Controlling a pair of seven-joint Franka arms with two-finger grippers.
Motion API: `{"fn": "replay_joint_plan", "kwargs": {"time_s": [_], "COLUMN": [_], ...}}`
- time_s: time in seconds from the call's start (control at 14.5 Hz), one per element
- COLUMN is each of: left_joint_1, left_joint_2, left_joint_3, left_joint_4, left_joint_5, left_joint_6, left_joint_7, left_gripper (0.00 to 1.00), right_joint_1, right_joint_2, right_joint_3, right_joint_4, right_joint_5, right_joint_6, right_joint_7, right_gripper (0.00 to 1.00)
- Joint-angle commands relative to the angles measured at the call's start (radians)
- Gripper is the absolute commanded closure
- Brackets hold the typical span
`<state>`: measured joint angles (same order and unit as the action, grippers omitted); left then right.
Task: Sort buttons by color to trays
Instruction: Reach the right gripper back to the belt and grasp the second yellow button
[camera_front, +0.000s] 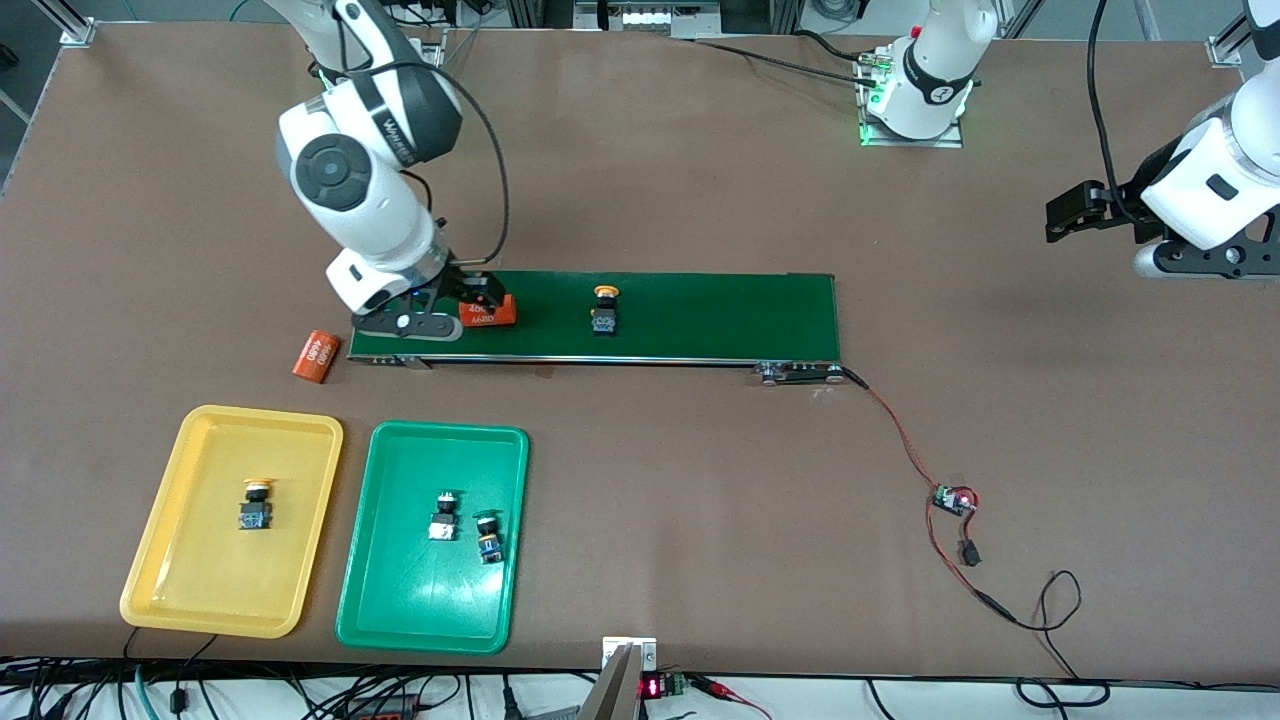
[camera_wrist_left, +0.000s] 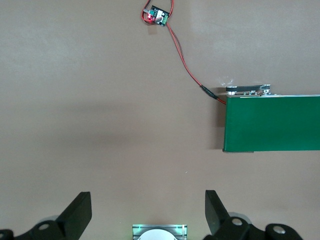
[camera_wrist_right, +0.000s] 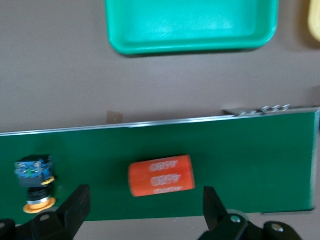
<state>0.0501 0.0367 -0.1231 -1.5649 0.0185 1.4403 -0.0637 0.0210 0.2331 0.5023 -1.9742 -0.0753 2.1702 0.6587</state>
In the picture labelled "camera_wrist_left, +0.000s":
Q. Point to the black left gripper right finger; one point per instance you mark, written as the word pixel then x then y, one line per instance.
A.
pixel 216 217

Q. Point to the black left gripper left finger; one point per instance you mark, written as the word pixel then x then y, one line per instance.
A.
pixel 77 212

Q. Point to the green conveyor belt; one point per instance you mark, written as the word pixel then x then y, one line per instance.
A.
pixel 275 122

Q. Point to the clear tape piece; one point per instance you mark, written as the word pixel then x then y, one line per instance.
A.
pixel 152 28

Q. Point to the small controller circuit board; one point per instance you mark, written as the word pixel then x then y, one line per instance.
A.
pixel 157 17

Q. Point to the aluminium left arm base plate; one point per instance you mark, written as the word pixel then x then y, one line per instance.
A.
pixel 160 226

